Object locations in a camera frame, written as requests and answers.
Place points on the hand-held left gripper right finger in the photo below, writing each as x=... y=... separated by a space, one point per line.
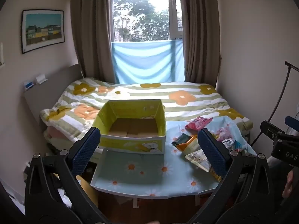
x=213 y=155

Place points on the small blue and white box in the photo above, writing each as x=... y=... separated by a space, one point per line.
x=29 y=84

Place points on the white and blue snack packet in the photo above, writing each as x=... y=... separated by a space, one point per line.
x=232 y=145

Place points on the orange-yellow snack packet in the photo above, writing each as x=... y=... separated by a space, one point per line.
x=186 y=144

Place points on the daisy print blue tablecloth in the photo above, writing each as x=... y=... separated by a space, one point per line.
x=140 y=172

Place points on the framed landscape picture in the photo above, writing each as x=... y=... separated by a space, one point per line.
x=43 y=29

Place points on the white and yellow snack packet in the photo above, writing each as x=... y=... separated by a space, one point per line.
x=197 y=159

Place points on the pink and white snack bag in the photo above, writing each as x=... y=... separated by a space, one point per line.
x=222 y=134

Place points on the person's right hand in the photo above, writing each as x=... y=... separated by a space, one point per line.
x=288 y=184

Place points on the green snack packet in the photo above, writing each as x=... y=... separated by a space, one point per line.
x=181 y=139

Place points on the yellow-green cardboard box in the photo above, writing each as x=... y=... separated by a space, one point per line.
x=130 y=127

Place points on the pink snack box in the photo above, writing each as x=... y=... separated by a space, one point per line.
x=198 y=122

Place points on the brown curtain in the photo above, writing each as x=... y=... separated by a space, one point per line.
x=93 y=28
x=198 y=32

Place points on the grey bed headboard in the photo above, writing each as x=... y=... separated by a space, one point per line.
x=51 y=84

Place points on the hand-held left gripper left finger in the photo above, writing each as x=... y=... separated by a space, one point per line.
x=86 y=152

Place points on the blue cloth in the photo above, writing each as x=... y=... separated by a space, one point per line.
x=147 y=60

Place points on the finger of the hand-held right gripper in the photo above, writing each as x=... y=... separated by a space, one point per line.
x=271 y=129
x=292 y=122

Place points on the striped floral blanket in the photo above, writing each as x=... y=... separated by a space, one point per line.
x=186 y=102

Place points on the window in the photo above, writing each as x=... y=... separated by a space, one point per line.
x=142 y=11

